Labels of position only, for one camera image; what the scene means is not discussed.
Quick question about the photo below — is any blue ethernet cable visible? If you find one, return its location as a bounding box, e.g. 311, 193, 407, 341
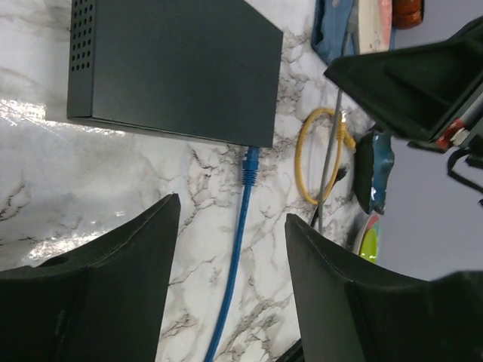
202, 146, 260, 362

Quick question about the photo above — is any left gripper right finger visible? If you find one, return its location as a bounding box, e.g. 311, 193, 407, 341
285, 214, 482, 361

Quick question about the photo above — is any black network switch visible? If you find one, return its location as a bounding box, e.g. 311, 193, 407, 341
66, 1, 283, 148

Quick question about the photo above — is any black power cable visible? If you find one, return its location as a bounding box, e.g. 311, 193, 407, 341
309, 164, 350, 227

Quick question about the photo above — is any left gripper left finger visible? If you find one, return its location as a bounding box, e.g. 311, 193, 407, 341
1, 194, 180, 361

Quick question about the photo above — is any lime green plate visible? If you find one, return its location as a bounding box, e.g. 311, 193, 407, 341
358, 226, 380, 263

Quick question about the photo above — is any brown lacquer cup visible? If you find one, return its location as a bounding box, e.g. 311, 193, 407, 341
392, 0, 425, 29

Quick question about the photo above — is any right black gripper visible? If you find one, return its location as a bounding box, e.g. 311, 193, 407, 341
324, 17, 483, 207

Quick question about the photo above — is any blue star-shaped dish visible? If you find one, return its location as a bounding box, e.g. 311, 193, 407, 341
353, 127, 395, 215

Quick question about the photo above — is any yellow ethernet cable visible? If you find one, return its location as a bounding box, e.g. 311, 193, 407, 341
294, 108, 358, 206

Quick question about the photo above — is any red and teal plate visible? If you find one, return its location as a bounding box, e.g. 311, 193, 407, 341
354, 213, 380, 253

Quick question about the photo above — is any pink and cream plate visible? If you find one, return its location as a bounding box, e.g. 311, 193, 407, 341
355, 0, 392, 54

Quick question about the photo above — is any grey ethernet cable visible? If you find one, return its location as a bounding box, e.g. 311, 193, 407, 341
317, 0, 363, 233

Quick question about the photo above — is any blue placemat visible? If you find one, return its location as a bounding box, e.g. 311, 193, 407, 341
311, 0, 397, 65

